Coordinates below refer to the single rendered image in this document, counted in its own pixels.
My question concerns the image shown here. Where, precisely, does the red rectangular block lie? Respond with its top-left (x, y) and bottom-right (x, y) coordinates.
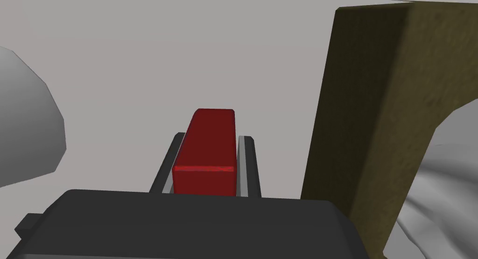
top-left (171, 108), bottom-right (238, 197)

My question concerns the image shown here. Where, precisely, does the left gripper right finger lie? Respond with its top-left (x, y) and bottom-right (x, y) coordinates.
top-left (235, 135), bottom-right (262, 198)

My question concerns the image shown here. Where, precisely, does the pale grey folded shape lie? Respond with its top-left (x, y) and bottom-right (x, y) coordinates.
top-left (382, 99), bottom-right (478, 259)

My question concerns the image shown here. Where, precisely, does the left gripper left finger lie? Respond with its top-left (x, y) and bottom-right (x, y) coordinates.
top-left (148, 132), bottom-right (186, 195)

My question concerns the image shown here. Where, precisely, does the grey rounded shape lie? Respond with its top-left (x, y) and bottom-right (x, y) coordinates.
top-left (0, 46), bottom-right (68, 189)

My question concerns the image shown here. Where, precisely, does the olive brown wooden furniture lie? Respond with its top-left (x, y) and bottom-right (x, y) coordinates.
top-left (300, 1), bottom-right (478, 259)

